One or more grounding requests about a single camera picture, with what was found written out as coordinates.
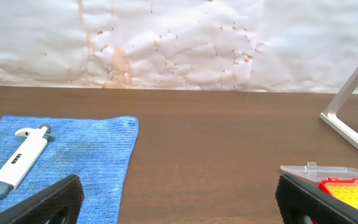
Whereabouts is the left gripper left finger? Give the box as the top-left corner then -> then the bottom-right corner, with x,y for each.
0,174 -> 86,224

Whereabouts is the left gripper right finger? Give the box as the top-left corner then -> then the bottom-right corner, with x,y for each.
275,173 -> 358,224

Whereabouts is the white pipette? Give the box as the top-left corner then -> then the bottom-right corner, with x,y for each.
0,123 -> 55,220

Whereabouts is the red and yellow tip box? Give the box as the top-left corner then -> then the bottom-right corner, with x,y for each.
280,161 -> 358,224

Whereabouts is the blue cloth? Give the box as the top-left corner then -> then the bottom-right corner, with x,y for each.
0,115 -> 140,224

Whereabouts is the white and blue stand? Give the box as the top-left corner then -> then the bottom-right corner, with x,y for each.
319,42 -> 358,164

